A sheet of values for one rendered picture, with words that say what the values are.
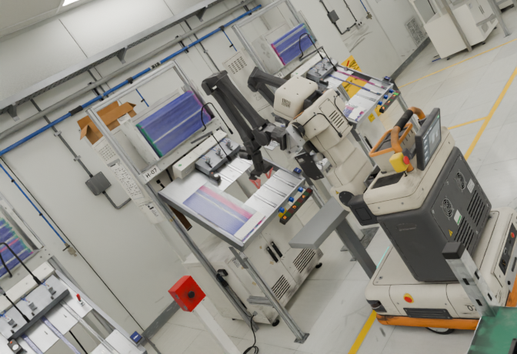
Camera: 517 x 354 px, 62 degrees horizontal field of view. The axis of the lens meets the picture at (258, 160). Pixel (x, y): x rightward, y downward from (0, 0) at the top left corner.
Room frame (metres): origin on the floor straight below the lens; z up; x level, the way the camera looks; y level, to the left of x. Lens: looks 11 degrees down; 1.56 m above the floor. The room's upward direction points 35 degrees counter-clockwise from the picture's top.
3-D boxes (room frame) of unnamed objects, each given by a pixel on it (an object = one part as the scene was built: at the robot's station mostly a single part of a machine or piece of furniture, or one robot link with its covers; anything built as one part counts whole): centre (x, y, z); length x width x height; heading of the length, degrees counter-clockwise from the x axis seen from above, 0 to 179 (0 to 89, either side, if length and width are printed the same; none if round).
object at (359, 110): (3.86, -0.82, 0.65); 1.01 x 0.73 x 1.29; 36
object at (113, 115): (3.25, 0.61, 1.82); 0.68 x 0.30 x 0.20; 126
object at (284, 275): (3.14, 0.47, 0.31); 0.70 x 0.65 x 0.62; 126
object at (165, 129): (3.07, 0.35, 1.52); 0.51 x 0.13 x 0.27; 126
